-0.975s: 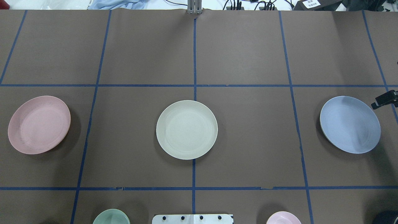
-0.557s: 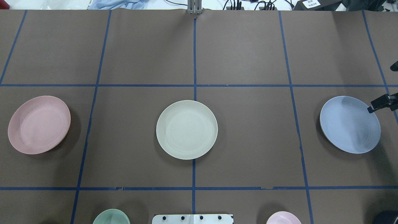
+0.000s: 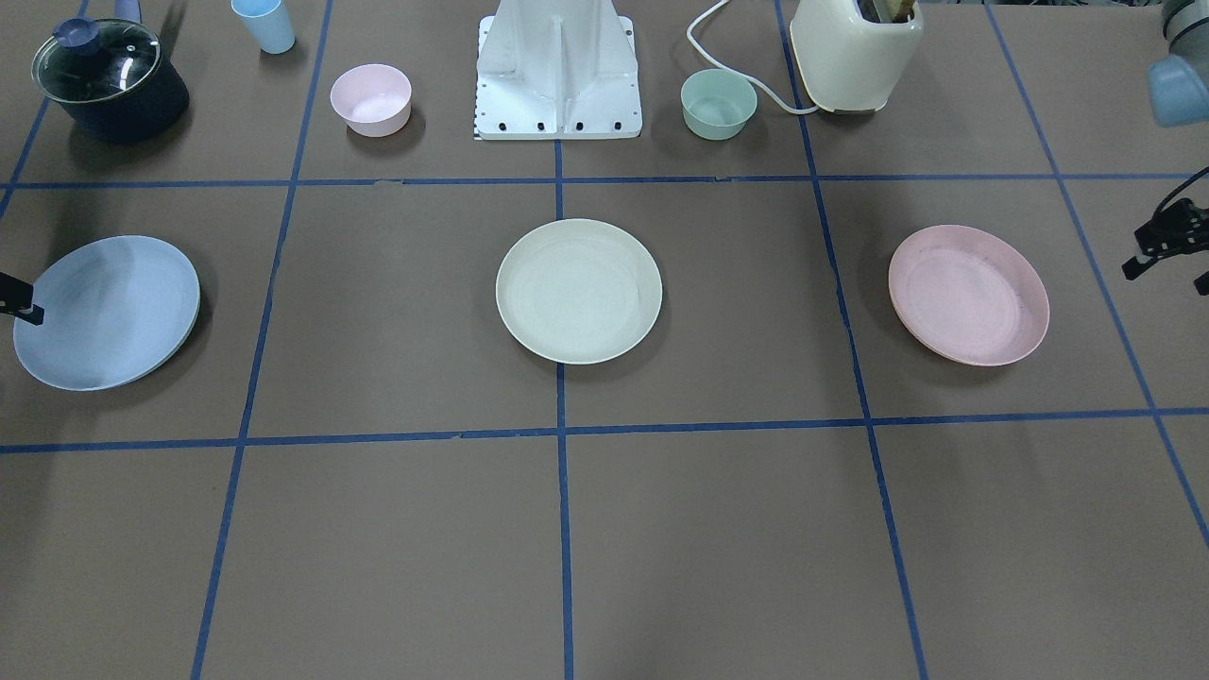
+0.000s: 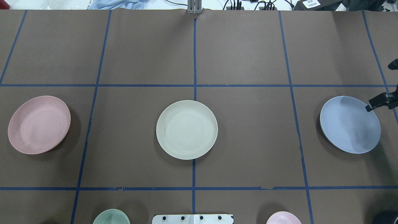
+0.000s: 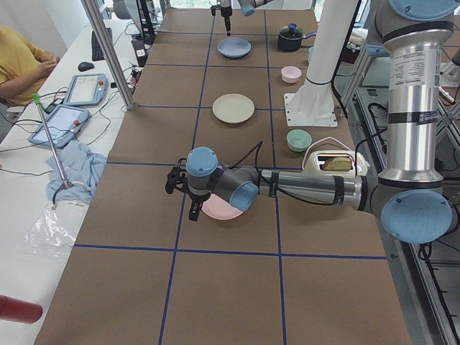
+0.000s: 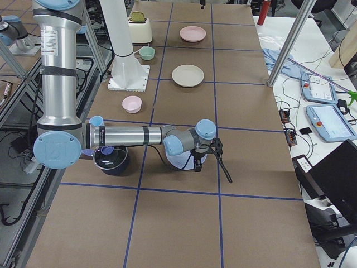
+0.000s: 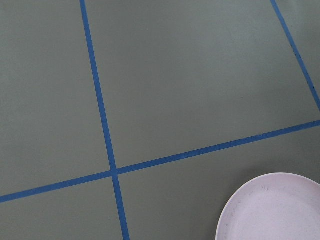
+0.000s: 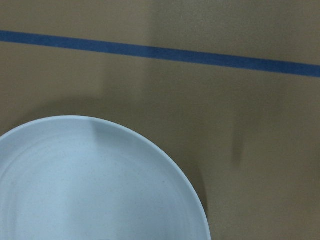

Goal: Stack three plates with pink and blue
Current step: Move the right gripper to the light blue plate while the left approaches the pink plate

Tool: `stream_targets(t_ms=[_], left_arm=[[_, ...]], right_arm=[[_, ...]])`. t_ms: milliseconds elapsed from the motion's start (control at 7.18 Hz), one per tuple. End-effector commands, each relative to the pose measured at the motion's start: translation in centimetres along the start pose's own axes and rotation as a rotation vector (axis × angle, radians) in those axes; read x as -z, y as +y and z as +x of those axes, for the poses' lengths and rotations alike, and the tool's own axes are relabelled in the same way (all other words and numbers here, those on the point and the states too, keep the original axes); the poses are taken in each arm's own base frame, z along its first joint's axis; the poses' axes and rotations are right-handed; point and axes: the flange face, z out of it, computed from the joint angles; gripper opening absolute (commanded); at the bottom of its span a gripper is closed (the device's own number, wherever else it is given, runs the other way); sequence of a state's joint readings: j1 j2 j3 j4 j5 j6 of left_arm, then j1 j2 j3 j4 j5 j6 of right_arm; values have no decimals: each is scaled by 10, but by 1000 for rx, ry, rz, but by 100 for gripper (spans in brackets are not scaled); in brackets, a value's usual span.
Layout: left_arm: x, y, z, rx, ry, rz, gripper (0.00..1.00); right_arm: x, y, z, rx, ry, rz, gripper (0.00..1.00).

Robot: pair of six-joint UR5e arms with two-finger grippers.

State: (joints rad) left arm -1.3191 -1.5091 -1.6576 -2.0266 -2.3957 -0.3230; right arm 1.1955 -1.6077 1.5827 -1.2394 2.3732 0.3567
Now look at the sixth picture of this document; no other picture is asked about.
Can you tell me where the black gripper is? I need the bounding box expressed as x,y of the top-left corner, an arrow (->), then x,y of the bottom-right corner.
191,137 -> 223,172

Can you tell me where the blue plate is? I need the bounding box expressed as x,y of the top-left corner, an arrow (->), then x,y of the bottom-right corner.
165,151 -> 194,170

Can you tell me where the pink plate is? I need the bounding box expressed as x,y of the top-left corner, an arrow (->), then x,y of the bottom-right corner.
179,26 -> 206,42

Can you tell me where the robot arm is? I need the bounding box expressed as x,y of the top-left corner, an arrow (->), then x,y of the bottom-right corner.
32,1 -> 222,172

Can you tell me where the red bottle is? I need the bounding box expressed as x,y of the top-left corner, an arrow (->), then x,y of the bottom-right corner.
257,0 -> 271,26

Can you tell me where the cream toaster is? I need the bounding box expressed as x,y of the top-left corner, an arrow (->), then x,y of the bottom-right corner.
128,11 -> 153,44

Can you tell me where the cream plate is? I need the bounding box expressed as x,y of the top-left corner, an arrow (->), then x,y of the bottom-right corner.
172,65 -> 204,88

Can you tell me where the green bowl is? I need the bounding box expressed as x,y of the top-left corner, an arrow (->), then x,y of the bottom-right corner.
139,46 -> 155,61

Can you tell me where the clear plastic bag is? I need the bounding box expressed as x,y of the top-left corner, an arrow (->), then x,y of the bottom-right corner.
258,33 -> 286,50

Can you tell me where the dark blue lidded pot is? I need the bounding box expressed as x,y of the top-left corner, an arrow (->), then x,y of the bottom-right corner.
93,146 -> 130,176

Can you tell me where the pink bowl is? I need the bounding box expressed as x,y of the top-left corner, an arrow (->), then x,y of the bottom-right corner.
122,95 -> 142,113

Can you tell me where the light blue cup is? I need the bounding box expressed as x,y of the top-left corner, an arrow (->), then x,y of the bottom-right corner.
89,116 -> 105,127

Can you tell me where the light blue cloth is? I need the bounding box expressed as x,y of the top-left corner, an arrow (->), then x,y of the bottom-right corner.
263,47 -> 303,79

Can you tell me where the lower teach pendant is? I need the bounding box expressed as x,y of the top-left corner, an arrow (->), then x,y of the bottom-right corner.
305,104 -> 356,142

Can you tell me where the teach pendant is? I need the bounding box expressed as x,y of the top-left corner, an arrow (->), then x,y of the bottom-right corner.
305,104 -> 356,142
301,72 -> 337,104

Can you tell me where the upper teach pendant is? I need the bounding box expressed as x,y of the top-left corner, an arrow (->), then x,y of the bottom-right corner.
301,72 -> 337,104

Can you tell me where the black laptop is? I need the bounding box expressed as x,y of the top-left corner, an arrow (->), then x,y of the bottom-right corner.
309,140 -> 356,224

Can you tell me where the reacher grabber stick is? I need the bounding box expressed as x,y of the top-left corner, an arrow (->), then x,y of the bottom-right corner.
287,58 -> 356,106

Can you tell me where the aluminium frame post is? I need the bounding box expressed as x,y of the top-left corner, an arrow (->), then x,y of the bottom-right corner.
267,0 -> 316,87

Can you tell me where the white camera mast base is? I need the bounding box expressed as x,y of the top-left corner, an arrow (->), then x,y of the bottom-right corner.
100,0 -> 150,92

